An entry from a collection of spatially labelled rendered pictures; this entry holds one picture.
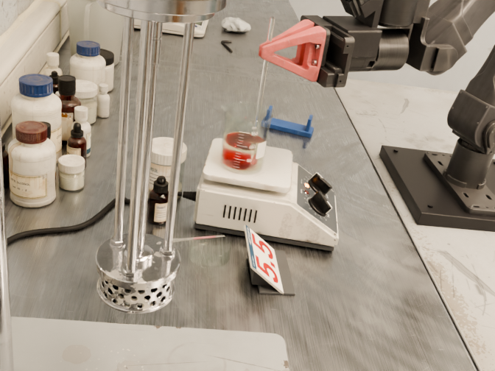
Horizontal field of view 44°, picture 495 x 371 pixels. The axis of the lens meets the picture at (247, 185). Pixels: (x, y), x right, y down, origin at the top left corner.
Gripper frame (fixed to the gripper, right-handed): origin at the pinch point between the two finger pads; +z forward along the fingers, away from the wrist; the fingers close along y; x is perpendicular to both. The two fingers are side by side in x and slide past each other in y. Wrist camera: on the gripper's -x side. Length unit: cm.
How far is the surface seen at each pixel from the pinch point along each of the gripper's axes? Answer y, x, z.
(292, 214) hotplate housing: 7.2, 20.1, -3.5
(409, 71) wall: -116, 50, -121
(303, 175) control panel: -1.2, 19.4, -9.5
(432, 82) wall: -112, 53, -130
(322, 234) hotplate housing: 9.3, 22.5, -7.4
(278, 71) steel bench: -60, 26, -34
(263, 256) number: 11.6, 22.7, 2.3
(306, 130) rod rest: -25.4, 24.7, -23.5
